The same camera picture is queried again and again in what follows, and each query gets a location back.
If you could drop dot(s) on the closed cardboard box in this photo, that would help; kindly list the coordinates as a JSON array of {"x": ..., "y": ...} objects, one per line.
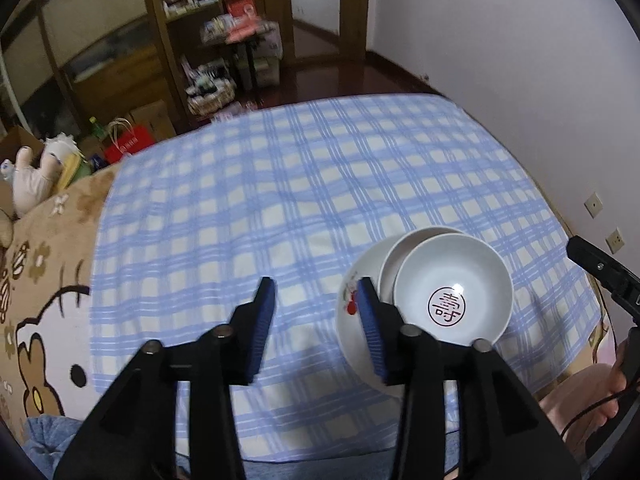
[{"x": 155, "y": 120}]

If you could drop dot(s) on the white haired plush toy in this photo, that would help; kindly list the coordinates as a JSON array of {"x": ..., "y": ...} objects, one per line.
[{"x": 60, "y": 147}]

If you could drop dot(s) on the brown printed blanket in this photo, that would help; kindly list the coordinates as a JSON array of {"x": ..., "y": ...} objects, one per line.
[{"x": 40, "y": 285}]

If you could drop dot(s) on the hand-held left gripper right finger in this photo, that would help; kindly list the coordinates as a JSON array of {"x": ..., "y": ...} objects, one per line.
[{"x": 372, "y": 335}]

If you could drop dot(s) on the red paper bag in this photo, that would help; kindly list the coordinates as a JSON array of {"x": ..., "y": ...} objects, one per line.
[{"x": 127, "y": 145}]

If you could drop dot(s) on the green bottle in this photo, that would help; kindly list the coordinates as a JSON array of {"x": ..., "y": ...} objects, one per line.
[{"x": 97, "y": 130}]

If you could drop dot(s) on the small black table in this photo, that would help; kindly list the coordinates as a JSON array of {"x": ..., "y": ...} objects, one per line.
[{"x": 250, "y": 60}]

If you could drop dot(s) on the open cardboard box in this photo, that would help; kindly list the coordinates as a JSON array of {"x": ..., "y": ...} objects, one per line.
[{"x": 20, "y": 137}]

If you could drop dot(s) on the wooden wardrobe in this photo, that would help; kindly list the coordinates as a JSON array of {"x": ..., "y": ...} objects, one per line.
[{"x": 100, "y": 35}]

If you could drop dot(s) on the pink white plush doll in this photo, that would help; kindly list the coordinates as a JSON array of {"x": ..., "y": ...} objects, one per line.
[{"x": 30, "y": 180}]

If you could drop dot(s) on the person's right hand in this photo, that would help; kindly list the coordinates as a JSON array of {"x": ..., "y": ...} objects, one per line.
[{"x": 620, "y": 367}]

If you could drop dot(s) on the red patterned bowl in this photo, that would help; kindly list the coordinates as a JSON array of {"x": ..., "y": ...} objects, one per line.
[
  {"x": 450, "y": 280},
  {"x": 400, "y": 260}
]

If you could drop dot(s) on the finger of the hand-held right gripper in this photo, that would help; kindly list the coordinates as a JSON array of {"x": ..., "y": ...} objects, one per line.
[{"x": 595, "y": 262}]

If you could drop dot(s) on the wooden door frame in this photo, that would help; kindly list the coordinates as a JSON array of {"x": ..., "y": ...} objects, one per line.
[{"x": 350, "y": 10}]

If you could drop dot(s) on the pink packets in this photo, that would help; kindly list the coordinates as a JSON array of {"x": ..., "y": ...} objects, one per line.
[{"x": 247, "y": 30}]

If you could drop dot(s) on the blue checkered cloth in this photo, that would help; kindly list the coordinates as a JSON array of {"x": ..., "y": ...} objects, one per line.
[{"x": 250, "y": 210}]

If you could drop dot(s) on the white cherry plate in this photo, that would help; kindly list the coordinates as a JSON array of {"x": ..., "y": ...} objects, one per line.
[{"x": 350, "y": 345}]

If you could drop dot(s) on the white wall socket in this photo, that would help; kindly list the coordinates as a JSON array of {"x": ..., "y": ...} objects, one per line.
[
  {"x": 593, "y": 205},
  {"x": 615, "y": 241}
]

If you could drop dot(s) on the basket of small things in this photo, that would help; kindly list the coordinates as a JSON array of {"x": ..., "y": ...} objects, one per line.
[{"x": 210, "y": 100}]

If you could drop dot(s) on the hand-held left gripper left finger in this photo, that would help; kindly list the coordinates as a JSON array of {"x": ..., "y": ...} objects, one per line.
[{"x": 260, "y": 330}]

